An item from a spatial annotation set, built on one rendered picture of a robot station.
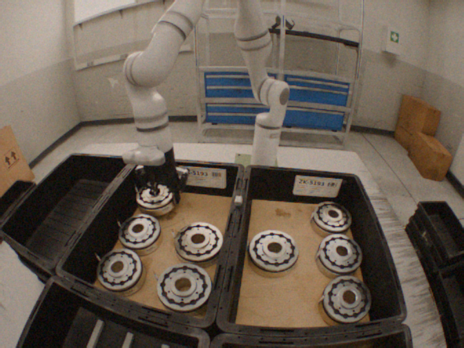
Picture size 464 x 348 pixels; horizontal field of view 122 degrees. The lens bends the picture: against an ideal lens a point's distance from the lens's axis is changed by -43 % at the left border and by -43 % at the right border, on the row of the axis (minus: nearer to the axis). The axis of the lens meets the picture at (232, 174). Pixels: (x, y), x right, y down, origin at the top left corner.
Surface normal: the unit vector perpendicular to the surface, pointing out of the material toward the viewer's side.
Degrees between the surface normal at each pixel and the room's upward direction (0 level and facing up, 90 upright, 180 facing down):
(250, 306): 0
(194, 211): 0
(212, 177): 90
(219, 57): 90
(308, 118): 90
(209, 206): 0
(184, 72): 90
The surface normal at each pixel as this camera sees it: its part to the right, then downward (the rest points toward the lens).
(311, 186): -0.14, 0.57
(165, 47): 0.75, 0.11
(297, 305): 0.00, -0.82
